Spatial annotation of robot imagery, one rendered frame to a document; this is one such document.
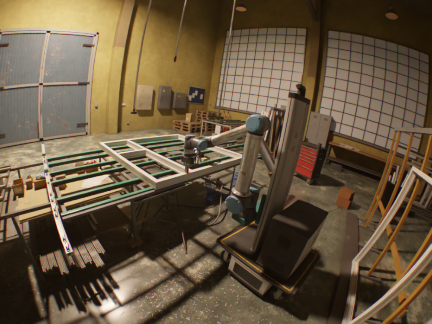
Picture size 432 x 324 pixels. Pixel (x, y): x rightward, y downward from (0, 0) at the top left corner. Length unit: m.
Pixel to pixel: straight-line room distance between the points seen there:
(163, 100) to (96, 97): 3.22
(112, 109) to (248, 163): 6.98
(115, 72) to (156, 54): 2.36
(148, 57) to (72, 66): 3.44
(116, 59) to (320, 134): 8.73
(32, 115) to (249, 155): 7.26
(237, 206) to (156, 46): 8.60
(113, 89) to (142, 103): 1.66
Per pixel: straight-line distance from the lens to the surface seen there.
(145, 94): 8.74
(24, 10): 8.39
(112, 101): 7.83
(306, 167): 5.04
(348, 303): 2.27
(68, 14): 8.28
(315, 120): 8.57
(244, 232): 2.15
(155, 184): 1.59
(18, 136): 7.81
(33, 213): 1.98
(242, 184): 1.36
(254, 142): 1.26
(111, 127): 7.95
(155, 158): 2.28
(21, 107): 7.67
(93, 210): 1.42
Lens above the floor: 1.62
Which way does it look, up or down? 18 degrees down
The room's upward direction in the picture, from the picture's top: 8 degrees clockwise
